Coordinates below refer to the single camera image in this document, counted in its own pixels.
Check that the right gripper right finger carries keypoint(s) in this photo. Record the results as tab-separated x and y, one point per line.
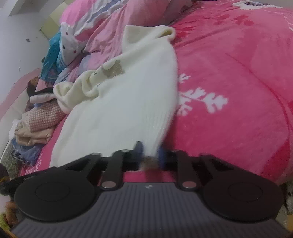
227	190

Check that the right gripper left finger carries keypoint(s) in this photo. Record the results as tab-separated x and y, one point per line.
63	193

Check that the cream white fleece sweater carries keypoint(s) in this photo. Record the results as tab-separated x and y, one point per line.
130	98

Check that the stack of folded clothes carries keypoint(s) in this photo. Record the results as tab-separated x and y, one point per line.
34	130

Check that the person's left hand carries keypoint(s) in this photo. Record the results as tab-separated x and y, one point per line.
10	213

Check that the green fuzzy sleeve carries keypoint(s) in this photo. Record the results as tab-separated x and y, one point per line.
3	222

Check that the black folded garment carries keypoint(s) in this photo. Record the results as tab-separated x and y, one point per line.
48	90

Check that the pink patterned duvet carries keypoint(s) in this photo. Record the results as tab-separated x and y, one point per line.
90	34

